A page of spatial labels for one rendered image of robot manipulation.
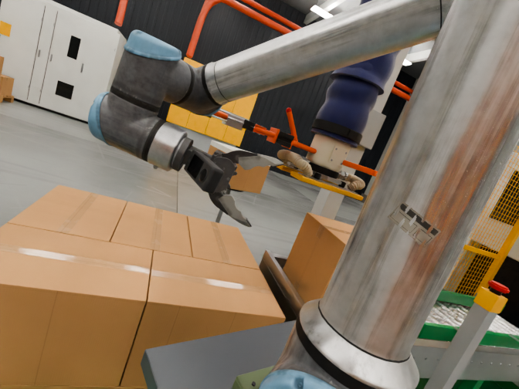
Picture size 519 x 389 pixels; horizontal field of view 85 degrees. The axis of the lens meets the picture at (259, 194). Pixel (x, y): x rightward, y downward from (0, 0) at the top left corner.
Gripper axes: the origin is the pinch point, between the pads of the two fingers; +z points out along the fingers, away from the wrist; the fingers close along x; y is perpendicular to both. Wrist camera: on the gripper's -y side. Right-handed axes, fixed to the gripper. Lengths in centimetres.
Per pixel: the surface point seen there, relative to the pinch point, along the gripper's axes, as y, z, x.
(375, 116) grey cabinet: 177, 84, -69
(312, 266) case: 69, 50, 34
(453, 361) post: 36, 109, 35
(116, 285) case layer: 42, -28, 63
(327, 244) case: 65, 49, 20
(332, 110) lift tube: 63, 20, -33
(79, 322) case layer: 34, -32, 75
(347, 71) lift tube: 63, 17, -49
